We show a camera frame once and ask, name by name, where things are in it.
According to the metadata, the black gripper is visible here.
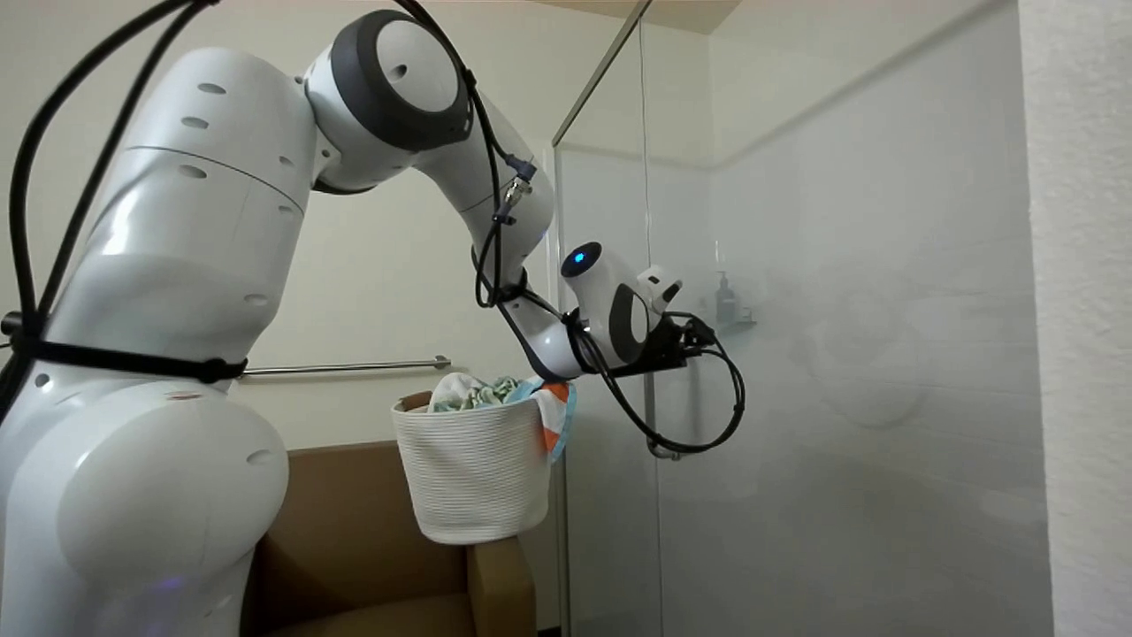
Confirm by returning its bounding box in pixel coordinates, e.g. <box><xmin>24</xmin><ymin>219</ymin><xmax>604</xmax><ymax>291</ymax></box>
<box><xmin>608</xmin><ymin>308</ymin><xmax>720</xmax><ymax>381</ymax></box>

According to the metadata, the glass shower door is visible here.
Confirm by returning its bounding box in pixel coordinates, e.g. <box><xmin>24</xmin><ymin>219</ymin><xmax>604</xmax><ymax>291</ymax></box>
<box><xmin>639</xmin><ymin>0</ymin><xmax>1053</xmax><ymax>637</ymax></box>

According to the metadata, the fixed glass shower panel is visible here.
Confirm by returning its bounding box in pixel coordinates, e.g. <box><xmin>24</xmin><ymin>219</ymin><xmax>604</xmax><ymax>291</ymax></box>
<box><xmin>547</xmin><ymin>137</ymin><xmax>652</xmax><ymax>637</ymax></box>

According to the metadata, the green patterned cloth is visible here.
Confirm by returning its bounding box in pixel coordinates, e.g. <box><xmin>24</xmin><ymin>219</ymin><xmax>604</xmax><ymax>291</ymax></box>
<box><xmin>426</xmin><ymin>370</ymin><xmax>536</xmax><ymax>418</ymax></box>

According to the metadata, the white woven laundry basket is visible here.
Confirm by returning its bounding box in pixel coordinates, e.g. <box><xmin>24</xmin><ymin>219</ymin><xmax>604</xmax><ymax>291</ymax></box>
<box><xmin>390</xmin><ymin>371</ymin><xmax>571</xmax><ymax>550</ymax></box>

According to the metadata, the metal glass support bar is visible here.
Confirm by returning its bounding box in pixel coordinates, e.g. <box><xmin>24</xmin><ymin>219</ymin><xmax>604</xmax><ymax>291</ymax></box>
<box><xmin>547</xmin><ymin>0</ymin><xmax>656</xmax><ymax>151</ymax></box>

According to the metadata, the metal towel bar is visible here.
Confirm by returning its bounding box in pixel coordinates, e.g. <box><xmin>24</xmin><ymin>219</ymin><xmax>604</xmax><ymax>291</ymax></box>
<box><xmin>241</xmin><ymin>353</ymin><xmax>457</xmax><ymax>386</ymax></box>

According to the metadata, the metal shower door handle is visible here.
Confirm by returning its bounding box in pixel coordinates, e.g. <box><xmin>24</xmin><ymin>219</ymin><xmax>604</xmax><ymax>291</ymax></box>
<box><xmin>639</xmin><ymin>350</ymin><xmax>705</xmax><ymax>464</ymax></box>

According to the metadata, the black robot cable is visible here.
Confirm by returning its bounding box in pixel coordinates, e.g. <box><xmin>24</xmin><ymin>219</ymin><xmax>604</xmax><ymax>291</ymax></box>
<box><xmin>0</xmin><ymin>0</ymin><xmax>751</xmax><ymax>464</ymax></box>

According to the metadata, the black strap band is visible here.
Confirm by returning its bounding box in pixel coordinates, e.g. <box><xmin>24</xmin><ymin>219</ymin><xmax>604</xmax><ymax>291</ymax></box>
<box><xmin>0</xmin><ymin>335</ymin><xmax>252</xmax><ymax>390</ymax></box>

